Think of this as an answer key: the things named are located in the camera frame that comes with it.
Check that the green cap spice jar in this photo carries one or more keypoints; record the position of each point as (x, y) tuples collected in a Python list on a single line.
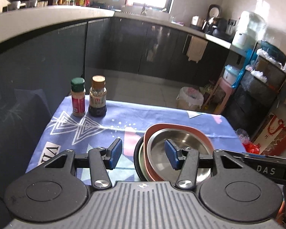
[(78, 97)]

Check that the blue basin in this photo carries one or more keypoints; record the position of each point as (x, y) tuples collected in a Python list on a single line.
[(273, 50)]

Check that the steel pot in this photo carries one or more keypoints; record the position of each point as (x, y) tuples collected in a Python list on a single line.
[(196, 21)]

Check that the stainless steel plate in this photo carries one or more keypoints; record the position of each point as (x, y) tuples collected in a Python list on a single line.
[(162, 157)]

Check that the white bucket with blue lid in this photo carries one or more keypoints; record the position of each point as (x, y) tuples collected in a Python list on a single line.
[(231, 75)]

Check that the hanging beige towel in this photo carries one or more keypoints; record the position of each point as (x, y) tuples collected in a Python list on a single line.
[(196, 49)]

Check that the red gift bag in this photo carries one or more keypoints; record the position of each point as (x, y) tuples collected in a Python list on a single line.
[(274, 133)]

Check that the black storage rack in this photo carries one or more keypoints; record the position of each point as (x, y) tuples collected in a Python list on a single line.
[(255, 100)]

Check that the wall socket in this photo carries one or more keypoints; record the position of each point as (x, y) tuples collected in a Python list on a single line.
[(231, 23)]

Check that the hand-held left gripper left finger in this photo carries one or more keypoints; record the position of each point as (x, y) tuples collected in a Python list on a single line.
[(116, 153)]

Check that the black bowl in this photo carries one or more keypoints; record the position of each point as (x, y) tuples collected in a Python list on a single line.
[(136, 159)]

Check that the white kitchen counter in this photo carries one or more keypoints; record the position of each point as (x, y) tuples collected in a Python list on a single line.
[(62, 13)]

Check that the green plate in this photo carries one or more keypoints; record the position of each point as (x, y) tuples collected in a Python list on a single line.
[(141, 162)]

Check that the black kettle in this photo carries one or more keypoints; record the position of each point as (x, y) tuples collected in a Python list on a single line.
[(211, 25)]

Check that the dark kitchen cabinets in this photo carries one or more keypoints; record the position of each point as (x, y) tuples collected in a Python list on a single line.
[(133, 47)]

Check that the red plastic bag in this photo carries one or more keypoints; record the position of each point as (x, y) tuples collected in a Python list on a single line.
[(251, 147)]

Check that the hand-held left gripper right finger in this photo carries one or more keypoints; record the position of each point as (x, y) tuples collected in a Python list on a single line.
[(171, 155)]

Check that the blue printed tablecloth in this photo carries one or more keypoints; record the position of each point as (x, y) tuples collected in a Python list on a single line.
[(133, 116)]

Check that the soy sauce bottle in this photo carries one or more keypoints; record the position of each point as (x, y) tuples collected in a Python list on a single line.
[(97, 97)]

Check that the trash bin with white bag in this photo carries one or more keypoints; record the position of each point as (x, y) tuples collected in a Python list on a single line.
[(190, 97)]

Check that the pink plate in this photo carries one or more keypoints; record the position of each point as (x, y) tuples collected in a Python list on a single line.
[(149, 136)]

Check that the pink plastic stool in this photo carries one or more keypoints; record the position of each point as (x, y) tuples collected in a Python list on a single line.
[(220, 93)]

